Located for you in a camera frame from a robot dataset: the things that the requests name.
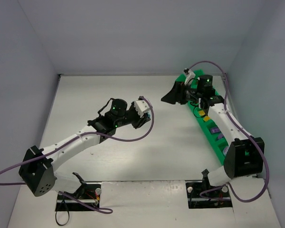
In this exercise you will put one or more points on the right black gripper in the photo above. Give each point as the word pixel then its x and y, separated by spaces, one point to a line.
pixel 180 92

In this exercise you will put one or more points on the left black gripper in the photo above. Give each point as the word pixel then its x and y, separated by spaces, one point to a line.
pixel 137 120

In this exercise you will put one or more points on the yellow lego plate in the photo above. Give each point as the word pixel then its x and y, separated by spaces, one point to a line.
pixel 201 113

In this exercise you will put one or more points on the yellow small lego brick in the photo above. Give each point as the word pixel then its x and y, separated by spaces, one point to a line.
pixel 206 118

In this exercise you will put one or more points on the blue round lego piece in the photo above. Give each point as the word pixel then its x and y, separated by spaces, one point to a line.
pixel 225 151

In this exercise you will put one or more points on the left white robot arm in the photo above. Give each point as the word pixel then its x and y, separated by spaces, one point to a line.
pixel 40 167

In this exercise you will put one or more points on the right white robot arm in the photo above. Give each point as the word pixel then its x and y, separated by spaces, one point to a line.
pixel 243 157

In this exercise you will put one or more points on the green compartment tray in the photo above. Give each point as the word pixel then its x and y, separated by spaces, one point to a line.
pixel 217 146

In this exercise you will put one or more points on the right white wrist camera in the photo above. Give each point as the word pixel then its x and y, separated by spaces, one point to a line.
pixel 190 75

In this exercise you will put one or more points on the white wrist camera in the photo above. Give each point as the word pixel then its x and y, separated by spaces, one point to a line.
pixel 190 75
pixel 141 107

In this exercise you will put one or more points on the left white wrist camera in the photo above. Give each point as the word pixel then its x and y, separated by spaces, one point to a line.
pixel 141 107

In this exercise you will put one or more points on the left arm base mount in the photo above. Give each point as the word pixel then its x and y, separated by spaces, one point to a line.
pixel 89 197

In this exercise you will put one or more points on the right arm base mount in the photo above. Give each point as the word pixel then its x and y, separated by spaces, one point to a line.
pixel 212 200

